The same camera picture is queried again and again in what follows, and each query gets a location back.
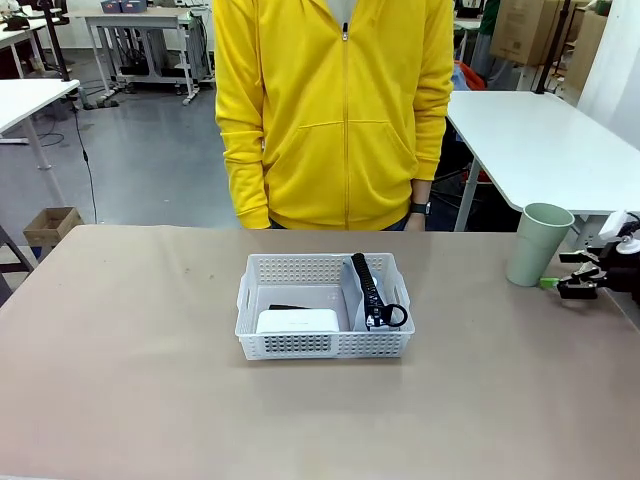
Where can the black stand pole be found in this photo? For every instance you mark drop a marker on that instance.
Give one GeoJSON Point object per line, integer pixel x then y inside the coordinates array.
{"type": "Point", "coordinates": [56, 40]}

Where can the black wristwatch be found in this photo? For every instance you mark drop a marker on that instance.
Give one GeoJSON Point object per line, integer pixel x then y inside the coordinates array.
{"type": "Point", "coordinates": [421, 208]}

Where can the plain tall cardboard box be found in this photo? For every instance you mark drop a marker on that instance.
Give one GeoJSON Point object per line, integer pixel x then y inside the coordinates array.
{"type": "Point", "coordinates": [587, 50]}

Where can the small open cardboard box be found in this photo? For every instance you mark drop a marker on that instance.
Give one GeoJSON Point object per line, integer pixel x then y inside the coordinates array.
{"type": "Point", "coordinates": [52, 225]}

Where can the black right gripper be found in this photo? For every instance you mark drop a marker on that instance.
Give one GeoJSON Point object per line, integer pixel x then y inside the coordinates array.
{"type": "Point", "coordinates": [622, 275]}

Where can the black clamp pole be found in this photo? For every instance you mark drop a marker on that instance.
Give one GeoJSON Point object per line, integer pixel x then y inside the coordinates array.
{"type": "Point", "coordinates": [550, 55]}

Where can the pale green plastic cup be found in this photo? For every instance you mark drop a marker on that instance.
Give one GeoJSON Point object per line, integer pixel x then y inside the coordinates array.
{"type": "Point", "coordinates": [537, 247]}

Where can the person's left hand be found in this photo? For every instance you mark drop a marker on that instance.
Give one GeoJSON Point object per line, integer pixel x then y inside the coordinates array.
{"type": "Point", "coordinates": [415, 223]}

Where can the large white table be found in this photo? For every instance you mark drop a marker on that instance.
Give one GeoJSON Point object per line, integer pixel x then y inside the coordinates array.
{"type": "Point", "coordinates": [540, 145]}

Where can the red and blue cloth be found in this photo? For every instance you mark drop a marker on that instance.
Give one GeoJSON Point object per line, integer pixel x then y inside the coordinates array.
{"type": "Point", "coordinates": [470, 75]}

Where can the person's left forearm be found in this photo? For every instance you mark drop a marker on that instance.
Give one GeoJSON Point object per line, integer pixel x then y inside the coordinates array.
{"type": "Point", "coordinates": [421, 191]}

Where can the dark metal frame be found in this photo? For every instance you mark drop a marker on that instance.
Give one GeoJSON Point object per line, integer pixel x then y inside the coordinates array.
{"type": "Point", "coordinates": [12, 260]}

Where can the person in yellow hoodie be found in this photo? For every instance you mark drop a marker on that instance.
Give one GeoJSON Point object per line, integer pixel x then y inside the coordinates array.
{"type": "Point", "coordinates": [340, 125]}

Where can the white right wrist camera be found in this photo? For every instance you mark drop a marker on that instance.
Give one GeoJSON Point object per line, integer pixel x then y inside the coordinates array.
{"type": "Point", "coordinates": [614, 225]}

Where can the large cardboard box with label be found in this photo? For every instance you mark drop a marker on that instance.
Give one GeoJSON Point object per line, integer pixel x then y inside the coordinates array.
{"type": "Point", "coordinates": [530, 27]}

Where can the white table with slanted leg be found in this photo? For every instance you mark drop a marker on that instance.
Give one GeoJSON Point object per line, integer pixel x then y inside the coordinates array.
{"type": "Point", "coordinates": [25, 100]}

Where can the grey framed workbench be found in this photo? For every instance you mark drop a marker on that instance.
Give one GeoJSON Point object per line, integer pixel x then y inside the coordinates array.
{"type": "Point", "coordinates": [150, 20]}

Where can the white perforated plastic basket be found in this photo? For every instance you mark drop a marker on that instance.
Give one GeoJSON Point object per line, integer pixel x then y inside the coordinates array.
{"type": "Point", "coordinates": [320, 347]}

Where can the white rectangular box device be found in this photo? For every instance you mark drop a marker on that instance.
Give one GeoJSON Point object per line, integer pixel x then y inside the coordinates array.
{"type": "Point", "coordinates": [297, 320]}

